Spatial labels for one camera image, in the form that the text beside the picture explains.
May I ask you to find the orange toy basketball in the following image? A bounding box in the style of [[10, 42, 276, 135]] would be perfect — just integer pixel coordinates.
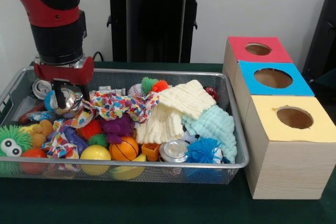
[[109, 136, 140, 162]]

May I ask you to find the green fuzzy toy with eyes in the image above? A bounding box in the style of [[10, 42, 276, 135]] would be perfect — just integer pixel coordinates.
[[0, 125, 34, 158]]

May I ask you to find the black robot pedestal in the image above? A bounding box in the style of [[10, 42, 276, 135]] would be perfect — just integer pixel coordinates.
[[101, 0, 211, 63]]

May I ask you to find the purple spiky hedgehog toy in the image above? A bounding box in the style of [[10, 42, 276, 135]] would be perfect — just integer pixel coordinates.
[[100, 115, 135, 145]]

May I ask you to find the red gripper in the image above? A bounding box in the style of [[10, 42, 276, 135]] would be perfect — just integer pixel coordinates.
[[33, 56, 95, 110]]

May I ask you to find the black upright panel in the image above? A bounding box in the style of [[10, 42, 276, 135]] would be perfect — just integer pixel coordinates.
[[301, 0, 336, 78]]

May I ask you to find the wooden box with three holes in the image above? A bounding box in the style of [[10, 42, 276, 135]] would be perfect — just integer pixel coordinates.
[[222, 36, 336, 200]]

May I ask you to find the cream waffle cloth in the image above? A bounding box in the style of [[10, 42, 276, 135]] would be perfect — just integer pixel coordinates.
[[135, 79, 217, 146]]

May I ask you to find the blue fuzzy toy with eyes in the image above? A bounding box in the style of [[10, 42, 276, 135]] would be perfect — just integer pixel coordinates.
[[185, 136, 230, 164]]

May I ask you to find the tan plush teddy bear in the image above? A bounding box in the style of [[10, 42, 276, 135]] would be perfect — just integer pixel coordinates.
[[30, 119, 55, 150]]

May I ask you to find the silver drink can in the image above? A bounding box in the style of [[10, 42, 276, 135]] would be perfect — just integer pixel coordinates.
[[159, 140, 190, 163]]

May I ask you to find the colourful spotted cloth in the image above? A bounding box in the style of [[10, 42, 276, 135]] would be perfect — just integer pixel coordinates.
[[41, 119, 89, 159], [64, 91, 161, 129]]

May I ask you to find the dented silver can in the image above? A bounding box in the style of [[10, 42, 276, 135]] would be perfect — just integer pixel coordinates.
[[49, 89, 85, 116]]

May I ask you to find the smooth yellow plastic ball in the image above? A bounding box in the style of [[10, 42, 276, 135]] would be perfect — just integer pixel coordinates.
[[80, 145, 112, 161]]

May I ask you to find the silver wire mesh bin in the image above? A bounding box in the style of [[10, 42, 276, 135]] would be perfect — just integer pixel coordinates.
[[0, 66, 250, 185]]

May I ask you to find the dark green table cloth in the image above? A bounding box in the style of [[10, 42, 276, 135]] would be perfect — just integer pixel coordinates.
[[313, 68, 336, 96], [0, 61, 336, 224]]

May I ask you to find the mint waffle cloth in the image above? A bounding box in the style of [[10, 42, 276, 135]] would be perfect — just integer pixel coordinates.
[[181, 104, 237, 164]]

